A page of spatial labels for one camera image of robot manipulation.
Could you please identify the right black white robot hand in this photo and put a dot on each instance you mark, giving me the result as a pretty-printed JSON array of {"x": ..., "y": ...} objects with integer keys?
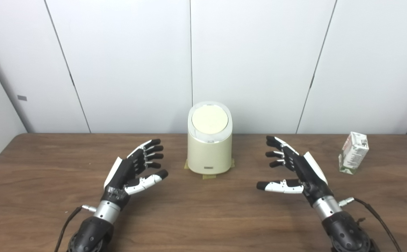
[{"x": 308, "y": 175}]

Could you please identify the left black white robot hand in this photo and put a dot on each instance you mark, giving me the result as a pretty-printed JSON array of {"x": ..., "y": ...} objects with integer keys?
[{"x": 121, "y": 175}]

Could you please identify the white green milk carton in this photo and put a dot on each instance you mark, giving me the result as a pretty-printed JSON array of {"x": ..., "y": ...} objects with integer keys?
[{"x": 354, "y": 154}]

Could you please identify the cream-colored bin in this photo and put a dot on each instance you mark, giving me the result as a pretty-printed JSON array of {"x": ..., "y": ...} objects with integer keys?
[{"x": 208, "y": 154}]

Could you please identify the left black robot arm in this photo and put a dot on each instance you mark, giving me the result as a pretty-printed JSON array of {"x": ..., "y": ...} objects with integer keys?
[{"x": 91, "y": 234}]

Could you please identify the yellow-green masking tape piece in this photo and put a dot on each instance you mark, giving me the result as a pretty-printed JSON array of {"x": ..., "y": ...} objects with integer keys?
[
  {"x": 186, "y": 165},
  {"x": 209, "y": 176}
]

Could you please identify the small grey wall label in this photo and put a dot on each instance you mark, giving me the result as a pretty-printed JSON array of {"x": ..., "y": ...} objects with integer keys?
[{"x": 22, "y": 98}]

